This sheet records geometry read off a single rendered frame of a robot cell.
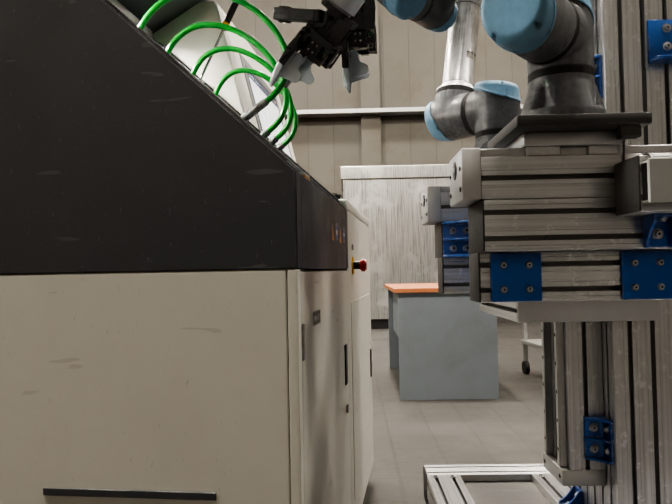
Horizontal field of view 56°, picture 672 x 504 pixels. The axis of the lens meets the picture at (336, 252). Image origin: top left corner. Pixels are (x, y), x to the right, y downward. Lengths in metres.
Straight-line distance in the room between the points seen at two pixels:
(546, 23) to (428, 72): 9.34
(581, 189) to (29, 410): 1.01
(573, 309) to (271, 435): 0.62
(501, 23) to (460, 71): 0.73
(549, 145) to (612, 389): 0.53
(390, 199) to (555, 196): 7.41
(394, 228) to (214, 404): 7.51
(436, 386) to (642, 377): 2.61
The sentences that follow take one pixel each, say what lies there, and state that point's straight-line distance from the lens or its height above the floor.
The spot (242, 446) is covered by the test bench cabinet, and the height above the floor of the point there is 0.51.
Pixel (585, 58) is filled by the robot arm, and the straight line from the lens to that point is 1.24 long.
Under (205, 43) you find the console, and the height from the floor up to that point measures 1.43.
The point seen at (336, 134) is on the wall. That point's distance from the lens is 10.12.
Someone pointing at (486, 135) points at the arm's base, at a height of 1.12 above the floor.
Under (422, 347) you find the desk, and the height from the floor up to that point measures 0.31.
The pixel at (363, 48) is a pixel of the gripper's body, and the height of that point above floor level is 1.30.
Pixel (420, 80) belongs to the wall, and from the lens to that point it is 10.39.
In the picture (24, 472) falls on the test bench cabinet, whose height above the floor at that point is 0.46.
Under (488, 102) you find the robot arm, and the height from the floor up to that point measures 1.21.
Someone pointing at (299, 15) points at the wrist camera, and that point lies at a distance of 1.43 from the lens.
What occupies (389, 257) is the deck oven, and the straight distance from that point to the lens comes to 8.48.
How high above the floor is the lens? 0.79
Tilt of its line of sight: 2 degrees up
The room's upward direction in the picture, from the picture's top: 1 degrees counter-clockwise
